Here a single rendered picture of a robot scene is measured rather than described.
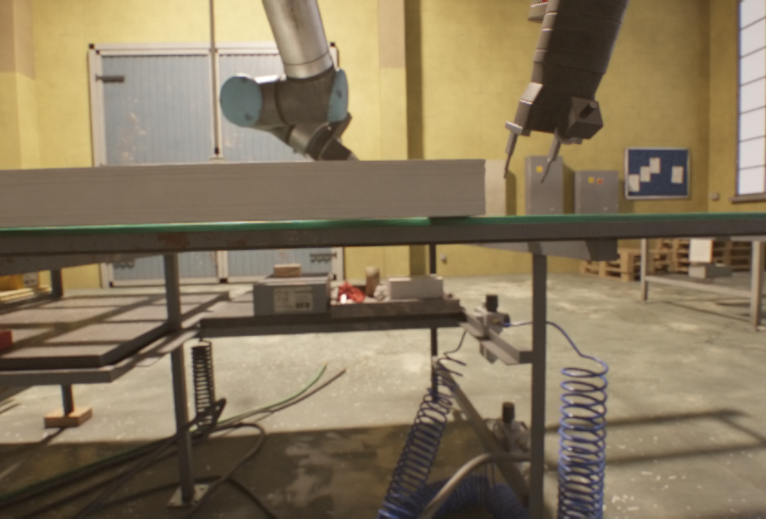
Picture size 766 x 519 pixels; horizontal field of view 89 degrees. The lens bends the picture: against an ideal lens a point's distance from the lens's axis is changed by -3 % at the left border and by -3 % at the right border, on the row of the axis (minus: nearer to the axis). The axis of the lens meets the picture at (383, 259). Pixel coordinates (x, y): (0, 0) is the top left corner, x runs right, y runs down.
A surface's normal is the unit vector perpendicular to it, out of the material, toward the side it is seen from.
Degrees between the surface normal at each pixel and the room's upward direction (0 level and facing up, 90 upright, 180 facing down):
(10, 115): 90
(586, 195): 90
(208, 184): 90
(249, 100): 97
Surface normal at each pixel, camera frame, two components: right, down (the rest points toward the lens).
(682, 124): 0.08, 0.07
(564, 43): -0.57, 0.29
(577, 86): 0.08, 0.59
